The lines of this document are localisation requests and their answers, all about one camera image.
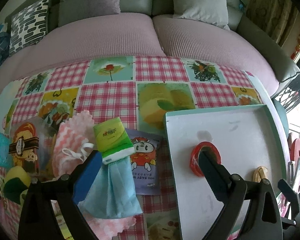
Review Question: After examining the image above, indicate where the red tape roll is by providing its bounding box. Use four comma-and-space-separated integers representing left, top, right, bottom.
189, 141, 221, 177

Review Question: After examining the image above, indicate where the blue face mask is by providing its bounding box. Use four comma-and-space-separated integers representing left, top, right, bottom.
78, 157, 142, 219

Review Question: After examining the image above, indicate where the pink fluffy towel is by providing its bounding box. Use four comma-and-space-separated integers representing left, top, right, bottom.
52, 110, 95, 178

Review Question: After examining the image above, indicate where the green white tissue pack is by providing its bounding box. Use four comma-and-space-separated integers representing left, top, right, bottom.
93, 117, 135, 165

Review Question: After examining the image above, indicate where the yellow green sponge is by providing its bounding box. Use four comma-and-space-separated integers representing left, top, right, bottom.
3, 166, 31, 205

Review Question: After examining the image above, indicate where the purple baby wipes pack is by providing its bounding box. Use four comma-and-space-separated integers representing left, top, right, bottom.
126, 129, 162, 196

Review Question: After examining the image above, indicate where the pink patterned cloth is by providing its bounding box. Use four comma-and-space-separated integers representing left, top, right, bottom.
62, 142, 94, 161

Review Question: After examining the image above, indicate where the teal shallow cardboard tray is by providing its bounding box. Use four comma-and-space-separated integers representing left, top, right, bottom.
165, 105, 289, 239

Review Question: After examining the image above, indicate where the clear plastic box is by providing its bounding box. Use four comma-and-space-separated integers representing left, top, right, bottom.
9, 116, 57, 181

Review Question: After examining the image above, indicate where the checkered picture tablecloth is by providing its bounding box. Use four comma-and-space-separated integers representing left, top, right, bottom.
0, 56, 288, 240

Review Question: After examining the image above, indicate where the pink sofa cover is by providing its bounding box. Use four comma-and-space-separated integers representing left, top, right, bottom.
0, 13, 279, 95

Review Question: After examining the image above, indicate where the black white patterned cushion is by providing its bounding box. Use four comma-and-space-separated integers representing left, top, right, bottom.
9, 0, 50, 56

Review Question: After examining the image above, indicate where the light grey cushion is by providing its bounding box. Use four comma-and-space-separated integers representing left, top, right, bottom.
173, 0, 229, 29

